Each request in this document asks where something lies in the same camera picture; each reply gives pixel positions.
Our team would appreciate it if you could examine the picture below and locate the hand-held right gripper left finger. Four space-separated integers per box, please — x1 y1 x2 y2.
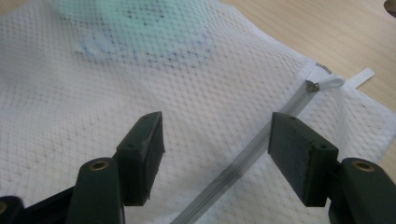
64 110 166 224

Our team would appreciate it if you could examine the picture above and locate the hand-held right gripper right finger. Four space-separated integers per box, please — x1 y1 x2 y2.
267 111 396 224

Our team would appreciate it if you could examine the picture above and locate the white mesh laundry bag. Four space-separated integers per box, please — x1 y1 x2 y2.
0 0 396 224

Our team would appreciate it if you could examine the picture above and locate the mint green garment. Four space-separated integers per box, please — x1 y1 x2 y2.
55 0 219 61

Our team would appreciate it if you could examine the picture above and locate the dark round table grommet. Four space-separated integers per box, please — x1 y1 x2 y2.
383 0 396 19

